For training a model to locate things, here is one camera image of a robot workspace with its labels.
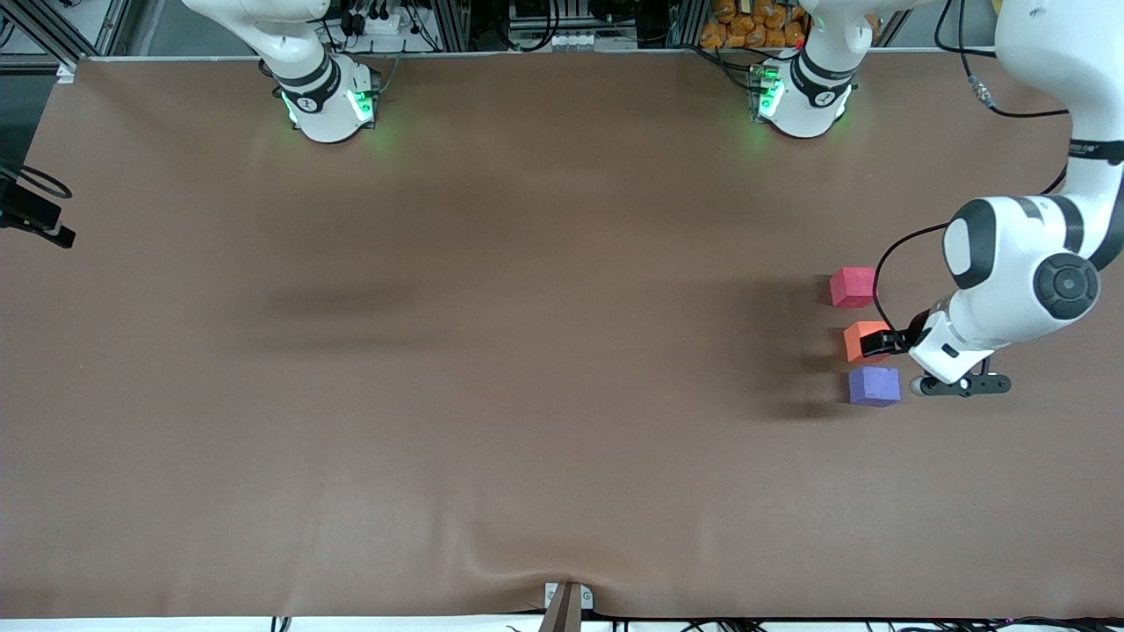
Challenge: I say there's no orange foam block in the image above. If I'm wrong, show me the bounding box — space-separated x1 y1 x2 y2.
843 321 893 363

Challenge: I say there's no purple foam block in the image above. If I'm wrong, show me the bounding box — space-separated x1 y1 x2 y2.
847 365 902 408

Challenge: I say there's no red foam block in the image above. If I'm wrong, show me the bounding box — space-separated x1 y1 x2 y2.
829 267 879 309

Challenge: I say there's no brown table mat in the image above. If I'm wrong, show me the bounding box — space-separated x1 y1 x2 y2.
0 51 1124 620

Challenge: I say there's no pile of orange packets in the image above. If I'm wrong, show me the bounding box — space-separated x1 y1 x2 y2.
700 0 809 50

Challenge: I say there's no white power strip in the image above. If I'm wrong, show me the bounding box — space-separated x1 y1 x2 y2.
349 7 407 38

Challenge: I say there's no white terminal block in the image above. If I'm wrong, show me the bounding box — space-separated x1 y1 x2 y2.
518 32 609 52

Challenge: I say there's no aluminium frame profile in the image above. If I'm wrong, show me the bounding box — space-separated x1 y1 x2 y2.
0 0 133 73

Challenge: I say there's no aluminium frame post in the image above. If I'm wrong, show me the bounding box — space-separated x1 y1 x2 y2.
667 0 710 49
429 0 475 52

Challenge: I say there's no metal mounting bracket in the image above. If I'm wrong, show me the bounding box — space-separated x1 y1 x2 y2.
544 582 594 612

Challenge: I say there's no brown camera post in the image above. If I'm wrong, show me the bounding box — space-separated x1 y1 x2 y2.
537 584 583 632

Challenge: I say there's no black background cable bundle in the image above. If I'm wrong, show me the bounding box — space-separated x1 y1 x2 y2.
479 0 563 49

